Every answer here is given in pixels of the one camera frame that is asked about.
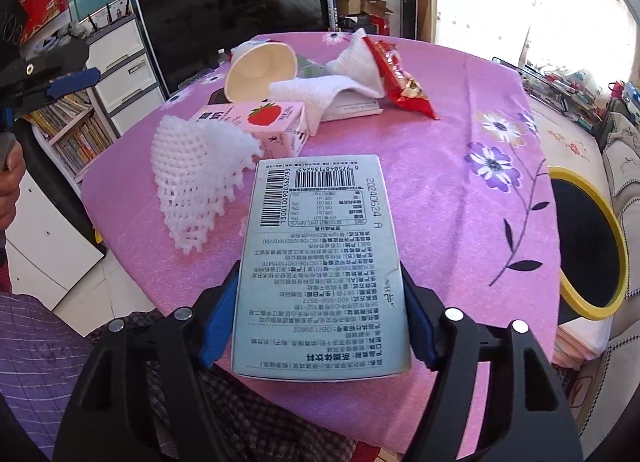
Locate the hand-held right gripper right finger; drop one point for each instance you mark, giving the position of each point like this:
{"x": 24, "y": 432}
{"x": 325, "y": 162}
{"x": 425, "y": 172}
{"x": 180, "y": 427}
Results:
{"x": 420, "y": 332}

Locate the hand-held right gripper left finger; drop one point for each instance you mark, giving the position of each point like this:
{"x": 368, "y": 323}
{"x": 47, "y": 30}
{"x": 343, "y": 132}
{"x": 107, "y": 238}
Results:
{"x": 220, "y": 327}

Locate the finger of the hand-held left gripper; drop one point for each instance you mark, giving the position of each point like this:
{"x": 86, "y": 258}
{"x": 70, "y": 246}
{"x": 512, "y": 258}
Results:
{"x": 75, "y": 80}

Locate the light blue drink carton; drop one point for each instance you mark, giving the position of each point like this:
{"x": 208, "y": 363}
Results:
{"x": 320, "y": 267}

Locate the cream paper cup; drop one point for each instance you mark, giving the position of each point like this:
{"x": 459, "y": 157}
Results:
{"x": 260, "y": 71}

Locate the black trash can yellow rim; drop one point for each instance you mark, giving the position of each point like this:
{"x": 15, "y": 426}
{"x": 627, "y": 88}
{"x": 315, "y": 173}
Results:
{"x": 585, "y": 242}

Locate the pink strawberry milk carton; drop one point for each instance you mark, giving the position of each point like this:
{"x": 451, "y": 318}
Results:
{"x": 260, "y": 121}

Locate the red snack wrapper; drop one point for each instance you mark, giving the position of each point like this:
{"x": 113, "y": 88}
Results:
{"x": 400, "y": 76}

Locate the person's left hand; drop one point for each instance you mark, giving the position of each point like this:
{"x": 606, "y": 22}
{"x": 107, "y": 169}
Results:
{"x": 12, "y": 187}

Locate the white drawer cabinet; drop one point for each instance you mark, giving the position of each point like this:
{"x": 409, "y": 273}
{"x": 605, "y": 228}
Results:
{"x": 130, "y": 71}

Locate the row of colourful books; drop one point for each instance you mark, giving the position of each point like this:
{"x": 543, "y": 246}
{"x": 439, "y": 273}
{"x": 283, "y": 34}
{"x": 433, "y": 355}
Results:
{"x": 75, "y": 136}

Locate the pink floral tablecloth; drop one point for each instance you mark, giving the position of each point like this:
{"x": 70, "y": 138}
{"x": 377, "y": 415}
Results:
{"x": 450, "y": 242}

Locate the white low cabinet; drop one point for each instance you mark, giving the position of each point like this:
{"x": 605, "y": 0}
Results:
{"x": 45, "y": 252}

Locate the white foam fruit net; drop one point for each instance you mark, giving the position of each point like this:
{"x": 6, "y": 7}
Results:
{"x": 357, "y": 61}
{"x": 200, "y": 176}

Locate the large black television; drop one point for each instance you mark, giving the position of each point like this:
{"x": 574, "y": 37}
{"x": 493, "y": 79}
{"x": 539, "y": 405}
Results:
{"x": 225, "y": 16}

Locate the purple striped garment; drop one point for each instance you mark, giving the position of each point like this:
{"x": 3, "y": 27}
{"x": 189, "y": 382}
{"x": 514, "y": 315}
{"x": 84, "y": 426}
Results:
{"x": 40, "y": 367}

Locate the white flat box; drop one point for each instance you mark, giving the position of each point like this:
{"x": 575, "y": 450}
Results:
{"x": 355, "y": 110}

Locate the white folded cloth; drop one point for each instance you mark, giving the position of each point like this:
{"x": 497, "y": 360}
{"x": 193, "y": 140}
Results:
{"x": 310, "y": 96}

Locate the black keyboard box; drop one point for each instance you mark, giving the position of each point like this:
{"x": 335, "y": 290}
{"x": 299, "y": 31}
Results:
{"x": 331, "y": 14}

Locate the cluttered glass coffee table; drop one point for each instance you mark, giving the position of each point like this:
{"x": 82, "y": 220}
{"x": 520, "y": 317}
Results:
{"x": 565, "y": 86}

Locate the open cardboard box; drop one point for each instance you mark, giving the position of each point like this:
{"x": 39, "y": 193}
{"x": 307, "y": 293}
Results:
{"x": 360, "y": 1}

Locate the red box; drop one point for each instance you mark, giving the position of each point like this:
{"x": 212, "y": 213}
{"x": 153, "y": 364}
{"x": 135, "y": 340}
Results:
{"x": 382, "y": 26}

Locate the black tower fan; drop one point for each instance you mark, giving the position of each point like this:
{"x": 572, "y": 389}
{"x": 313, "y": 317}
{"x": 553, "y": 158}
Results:
{"x": 408, "y": 6}

